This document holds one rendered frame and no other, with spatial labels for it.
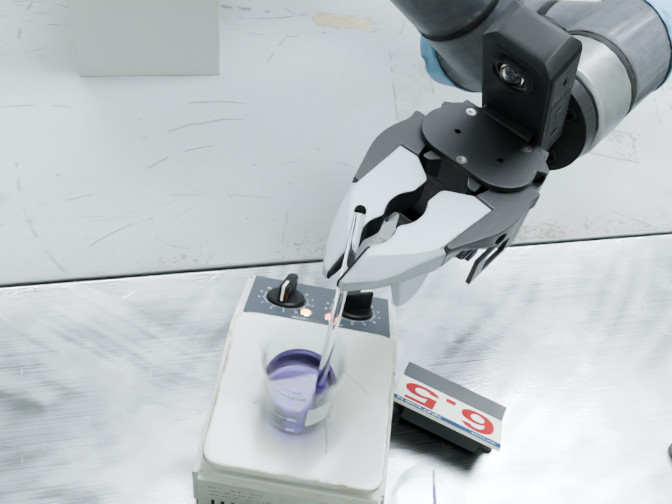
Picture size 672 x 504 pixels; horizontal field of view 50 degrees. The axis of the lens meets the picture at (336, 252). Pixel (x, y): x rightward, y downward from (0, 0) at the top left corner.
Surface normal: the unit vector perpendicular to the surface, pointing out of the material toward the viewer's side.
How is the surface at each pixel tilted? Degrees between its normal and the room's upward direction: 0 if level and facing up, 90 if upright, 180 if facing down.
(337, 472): 0
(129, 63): 90
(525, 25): 29
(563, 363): 0
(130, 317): 0
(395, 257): 42
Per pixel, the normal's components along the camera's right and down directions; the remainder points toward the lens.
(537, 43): -0.18, -0.26
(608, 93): 0.60, -0.03
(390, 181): 0.12, -0.61
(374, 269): 0.19, 0.08
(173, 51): 0.18, 0.79
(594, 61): 0.28, -0.47
